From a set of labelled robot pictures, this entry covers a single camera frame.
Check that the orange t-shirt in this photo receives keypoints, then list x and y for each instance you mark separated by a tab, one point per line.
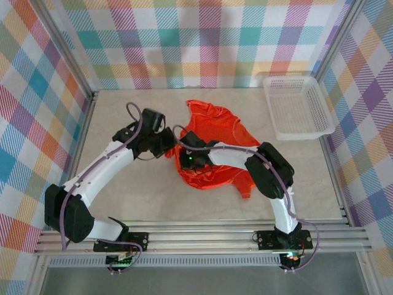
221	129

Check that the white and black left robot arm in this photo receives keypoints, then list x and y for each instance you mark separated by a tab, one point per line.
101	166

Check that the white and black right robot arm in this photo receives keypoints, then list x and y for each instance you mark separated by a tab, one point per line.
270	172

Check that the grey metal sheet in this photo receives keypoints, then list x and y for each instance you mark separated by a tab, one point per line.
199	281

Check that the white plastic basket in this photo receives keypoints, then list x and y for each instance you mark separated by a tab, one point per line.
319	101

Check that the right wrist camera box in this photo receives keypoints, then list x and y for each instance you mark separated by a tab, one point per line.
192	139

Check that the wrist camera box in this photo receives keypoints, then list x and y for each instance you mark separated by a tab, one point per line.
192	139
152	120

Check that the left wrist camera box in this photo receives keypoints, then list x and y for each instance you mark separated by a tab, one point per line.
152	120

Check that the aluminium side rail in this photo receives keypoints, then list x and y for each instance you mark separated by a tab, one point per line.
326	149
78	153

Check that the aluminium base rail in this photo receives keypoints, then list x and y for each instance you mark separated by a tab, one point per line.
199	239

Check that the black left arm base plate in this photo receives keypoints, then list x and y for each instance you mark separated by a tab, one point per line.
139	241

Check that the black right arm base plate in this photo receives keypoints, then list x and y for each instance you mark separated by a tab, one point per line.
267	241

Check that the aluminium frame post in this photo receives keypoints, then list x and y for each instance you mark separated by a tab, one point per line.
65	46
338	40

